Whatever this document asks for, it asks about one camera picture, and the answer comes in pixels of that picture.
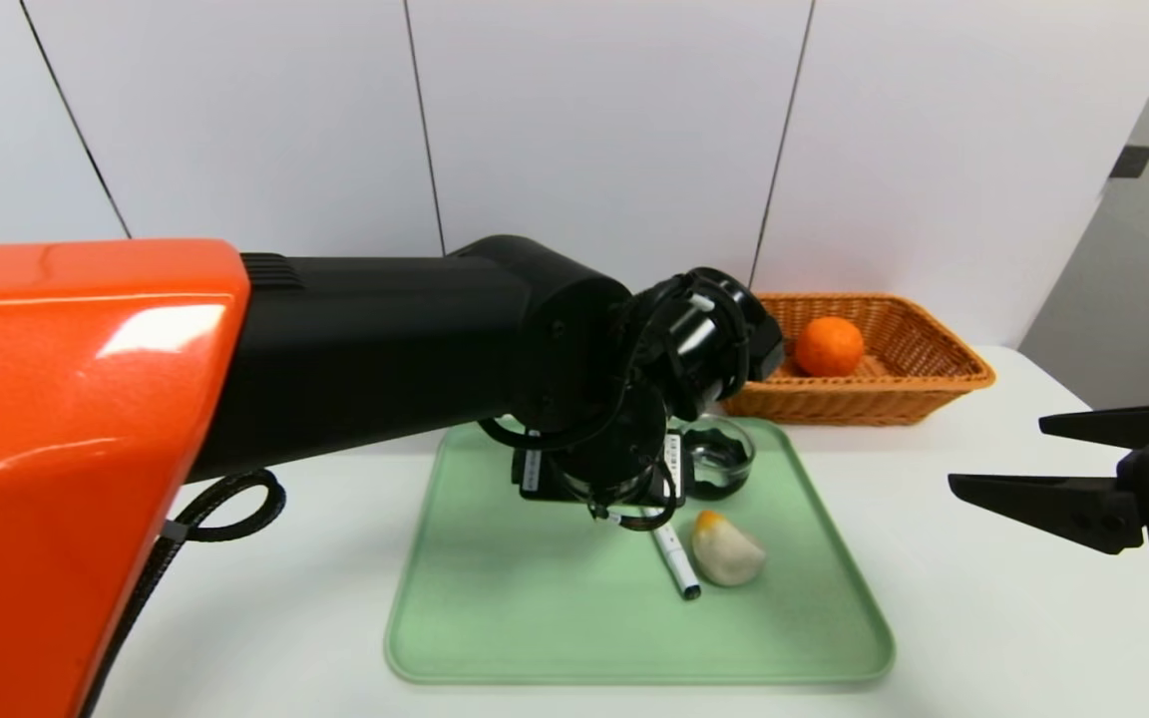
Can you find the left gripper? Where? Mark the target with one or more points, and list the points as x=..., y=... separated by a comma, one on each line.
x=536, y=471

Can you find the white marker pen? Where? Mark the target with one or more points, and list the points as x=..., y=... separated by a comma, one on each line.
x=679, y=573

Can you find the orange fruit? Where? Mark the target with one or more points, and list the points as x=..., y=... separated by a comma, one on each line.
x=829, y=347

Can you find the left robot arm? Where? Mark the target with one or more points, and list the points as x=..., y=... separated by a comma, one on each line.
x=385, y=349

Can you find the orange wicker basket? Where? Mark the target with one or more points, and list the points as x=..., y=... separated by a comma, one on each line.
x=884, y=399

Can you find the glass cup black holder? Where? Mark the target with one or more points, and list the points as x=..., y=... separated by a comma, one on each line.
x=724, y=469

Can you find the white orange peach bun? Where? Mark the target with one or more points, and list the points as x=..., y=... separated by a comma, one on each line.
x=727, y=558

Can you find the green plastic tray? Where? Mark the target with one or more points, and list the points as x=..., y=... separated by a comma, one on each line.
x=784, y=618

